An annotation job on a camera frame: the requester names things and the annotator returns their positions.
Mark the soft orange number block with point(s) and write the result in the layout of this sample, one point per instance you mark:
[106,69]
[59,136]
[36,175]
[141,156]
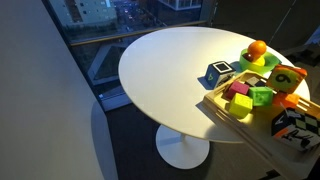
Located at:
[286,78]

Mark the blue soft block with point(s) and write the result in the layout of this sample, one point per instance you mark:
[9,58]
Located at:
[218,72]

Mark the wooden slatted tray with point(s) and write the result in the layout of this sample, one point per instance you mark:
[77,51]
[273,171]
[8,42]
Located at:
[255,131]

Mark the black white checkered block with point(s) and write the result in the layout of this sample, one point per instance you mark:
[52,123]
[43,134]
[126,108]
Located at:
[296,129]

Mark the pink foam cube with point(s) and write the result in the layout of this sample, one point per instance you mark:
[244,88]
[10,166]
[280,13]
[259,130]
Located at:
[237,87]

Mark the yellow foam cube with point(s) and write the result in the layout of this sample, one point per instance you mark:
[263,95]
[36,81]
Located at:
[240,105]

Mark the dark red toy in bowl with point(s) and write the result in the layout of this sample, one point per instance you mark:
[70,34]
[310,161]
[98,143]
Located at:
[248,57]

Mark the dark grey foam cube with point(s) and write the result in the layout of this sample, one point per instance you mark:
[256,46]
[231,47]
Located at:
[255,82]

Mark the green foam cube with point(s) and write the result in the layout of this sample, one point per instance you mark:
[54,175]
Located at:
[261,96]

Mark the yellow toy in bowl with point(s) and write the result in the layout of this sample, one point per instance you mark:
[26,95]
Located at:
[260,61]

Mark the orange fruit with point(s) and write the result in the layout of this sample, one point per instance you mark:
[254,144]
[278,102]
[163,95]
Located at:
[257,48]

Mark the green plastic bowl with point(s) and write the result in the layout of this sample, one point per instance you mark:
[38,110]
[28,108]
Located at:
[270,62]

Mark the orange foam cube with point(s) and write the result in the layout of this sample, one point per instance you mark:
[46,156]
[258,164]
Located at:
[286,100]

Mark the white table pedestal base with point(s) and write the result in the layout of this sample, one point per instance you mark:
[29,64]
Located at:
[179,150]

